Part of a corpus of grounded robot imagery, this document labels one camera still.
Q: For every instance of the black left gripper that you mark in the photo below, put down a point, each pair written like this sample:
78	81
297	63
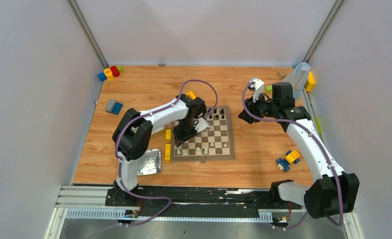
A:
184	134

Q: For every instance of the blue cube block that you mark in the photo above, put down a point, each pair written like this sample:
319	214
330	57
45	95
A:
102	76

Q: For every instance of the yellow arch block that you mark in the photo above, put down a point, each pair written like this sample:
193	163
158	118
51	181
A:
167	156

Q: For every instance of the yellow triangle frame block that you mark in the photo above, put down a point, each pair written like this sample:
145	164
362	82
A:
191	95

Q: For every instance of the red cylinder block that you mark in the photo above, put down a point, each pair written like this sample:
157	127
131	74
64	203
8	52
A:
115	71

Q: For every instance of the blue lego brick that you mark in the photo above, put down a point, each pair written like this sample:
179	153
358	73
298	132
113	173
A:
116	108

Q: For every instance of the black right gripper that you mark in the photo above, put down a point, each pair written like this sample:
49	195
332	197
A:
251	106

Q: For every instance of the yellow cylinder block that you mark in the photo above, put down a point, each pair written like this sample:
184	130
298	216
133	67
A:
108	74

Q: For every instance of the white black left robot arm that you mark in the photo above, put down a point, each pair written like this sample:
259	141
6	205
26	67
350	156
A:
133	134

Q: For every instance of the gray lego brick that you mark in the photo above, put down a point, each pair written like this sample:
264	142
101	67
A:
110	105

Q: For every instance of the black chess pieces row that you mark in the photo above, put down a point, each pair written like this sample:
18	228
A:
218	114

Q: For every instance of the gold tin with white pieces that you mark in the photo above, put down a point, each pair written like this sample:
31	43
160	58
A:
159	128

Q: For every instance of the small yellow rectangular block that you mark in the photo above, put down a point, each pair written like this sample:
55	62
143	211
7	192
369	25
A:
168	135

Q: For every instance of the clear blue plastic container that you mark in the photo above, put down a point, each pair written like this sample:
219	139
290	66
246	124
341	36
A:
298	78

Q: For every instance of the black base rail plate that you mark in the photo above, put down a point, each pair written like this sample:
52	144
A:
200	203

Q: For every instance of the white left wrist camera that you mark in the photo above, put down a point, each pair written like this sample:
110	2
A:
201	125

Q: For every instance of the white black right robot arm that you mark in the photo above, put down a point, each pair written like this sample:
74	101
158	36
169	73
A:
334	191

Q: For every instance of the green block at corner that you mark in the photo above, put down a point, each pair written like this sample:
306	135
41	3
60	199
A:
120	69

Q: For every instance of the silver tin lid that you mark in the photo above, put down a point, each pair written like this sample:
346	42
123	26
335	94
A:
150	162

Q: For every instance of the yellow block at right wall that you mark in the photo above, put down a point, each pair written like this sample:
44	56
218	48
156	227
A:
310	83

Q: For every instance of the wooden chess board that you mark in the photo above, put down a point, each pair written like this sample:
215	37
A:
220	131

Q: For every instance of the yellow blue toy car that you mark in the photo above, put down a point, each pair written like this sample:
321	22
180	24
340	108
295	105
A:
292	157

